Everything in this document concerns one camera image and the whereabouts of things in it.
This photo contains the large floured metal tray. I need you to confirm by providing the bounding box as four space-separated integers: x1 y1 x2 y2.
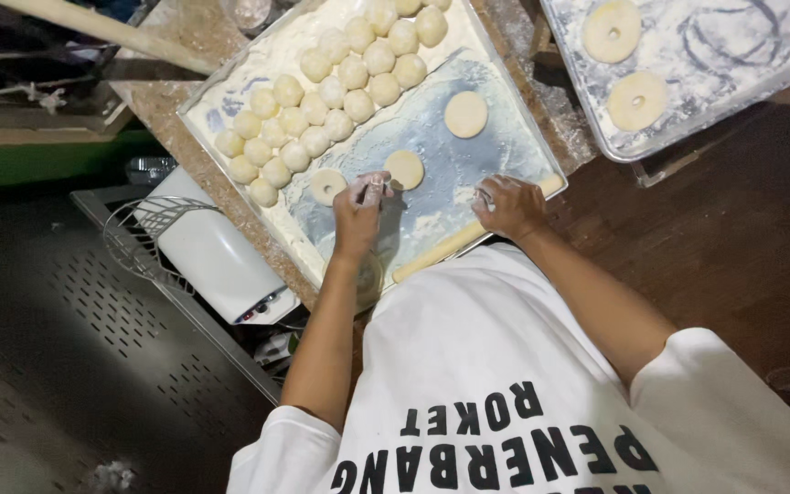
177 0 569 290

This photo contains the floured metal tray with swirls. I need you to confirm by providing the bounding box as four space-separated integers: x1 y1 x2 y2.
539 0 790 163

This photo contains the clear floured container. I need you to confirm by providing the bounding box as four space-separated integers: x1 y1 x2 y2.
220 0 274 32

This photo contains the green wooden bench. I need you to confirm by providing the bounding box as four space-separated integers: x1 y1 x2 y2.
0 127 163 192

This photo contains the foil container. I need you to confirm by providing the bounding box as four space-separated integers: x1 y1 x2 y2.
126 156 178 186

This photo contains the white green small bottle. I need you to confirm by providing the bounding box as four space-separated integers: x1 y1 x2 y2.
256 332 300 366

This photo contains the wooden rolling pin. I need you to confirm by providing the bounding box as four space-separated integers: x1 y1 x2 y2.
392 173 566 284

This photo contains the ring-shaped dough piece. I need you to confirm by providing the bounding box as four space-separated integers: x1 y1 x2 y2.
309 169 349 207
582 0 642 64
606 71 668 133

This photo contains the wire skimmer basket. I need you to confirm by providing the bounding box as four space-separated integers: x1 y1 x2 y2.
102 196 221 296

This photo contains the white electric appliance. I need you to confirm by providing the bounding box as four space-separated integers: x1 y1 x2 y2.
133 166 302 325

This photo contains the person's right hand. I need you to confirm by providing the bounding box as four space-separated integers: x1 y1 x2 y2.
472 174 551 242

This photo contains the perforated metal shelf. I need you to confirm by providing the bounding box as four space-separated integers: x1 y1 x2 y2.
0 185 283 494

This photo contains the person's left hand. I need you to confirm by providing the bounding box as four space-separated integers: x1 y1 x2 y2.
332 172 396 266

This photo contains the white printed t-shirt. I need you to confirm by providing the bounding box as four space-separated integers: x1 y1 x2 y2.
227 243 790 494

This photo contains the long wooden pole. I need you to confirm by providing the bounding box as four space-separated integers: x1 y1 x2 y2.
0 0 221 76

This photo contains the group of dough balls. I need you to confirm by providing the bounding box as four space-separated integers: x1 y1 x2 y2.
214 0 451 209

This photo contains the flat round dough disc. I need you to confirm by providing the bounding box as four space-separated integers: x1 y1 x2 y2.
444 91 489 140
384 150 425 192

